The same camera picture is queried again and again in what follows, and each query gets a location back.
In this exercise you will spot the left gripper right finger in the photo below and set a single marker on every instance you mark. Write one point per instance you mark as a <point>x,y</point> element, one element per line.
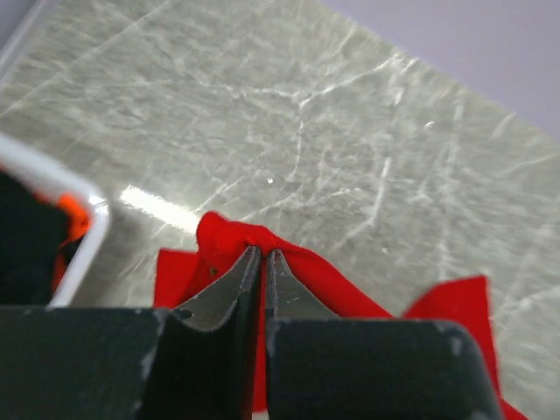
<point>434,362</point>

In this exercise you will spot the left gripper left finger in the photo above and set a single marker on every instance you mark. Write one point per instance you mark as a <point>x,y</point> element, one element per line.
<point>193,362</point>

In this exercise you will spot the red polo shirt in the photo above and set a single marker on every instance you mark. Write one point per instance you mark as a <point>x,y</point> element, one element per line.
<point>183,274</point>

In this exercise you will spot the orange garment in basket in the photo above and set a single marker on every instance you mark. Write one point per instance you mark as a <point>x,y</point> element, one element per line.
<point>78,225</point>

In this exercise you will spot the black garment in basket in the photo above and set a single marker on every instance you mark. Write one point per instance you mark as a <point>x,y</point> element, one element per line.
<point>31,234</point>

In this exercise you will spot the white laundry basket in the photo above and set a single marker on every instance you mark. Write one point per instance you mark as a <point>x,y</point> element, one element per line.
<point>46,176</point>

